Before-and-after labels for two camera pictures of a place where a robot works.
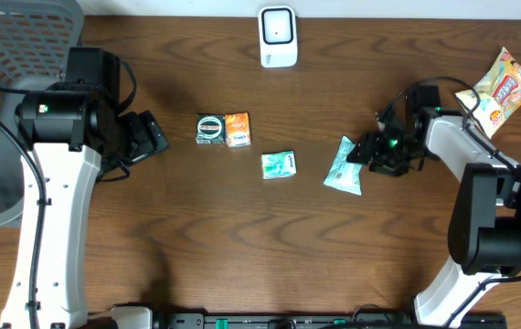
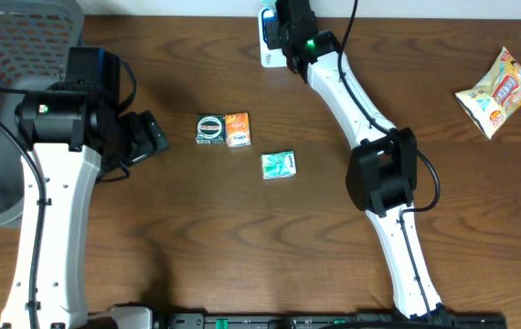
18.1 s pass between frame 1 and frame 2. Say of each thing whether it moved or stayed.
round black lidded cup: stayed
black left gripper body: stayed
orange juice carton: stayed
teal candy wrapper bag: moved
